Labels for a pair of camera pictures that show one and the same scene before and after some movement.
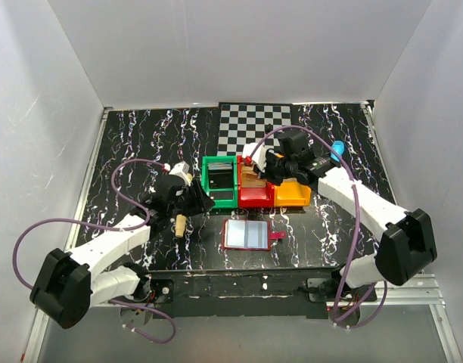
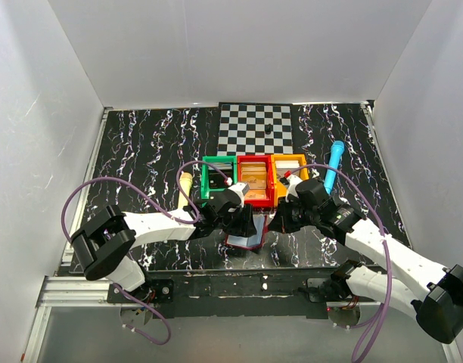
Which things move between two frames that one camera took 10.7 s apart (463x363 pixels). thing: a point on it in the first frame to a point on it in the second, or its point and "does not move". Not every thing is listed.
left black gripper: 200,202 to 246,225
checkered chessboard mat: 248,124 does not move
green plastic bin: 223,198 does not move
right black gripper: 267,176 to 281,223
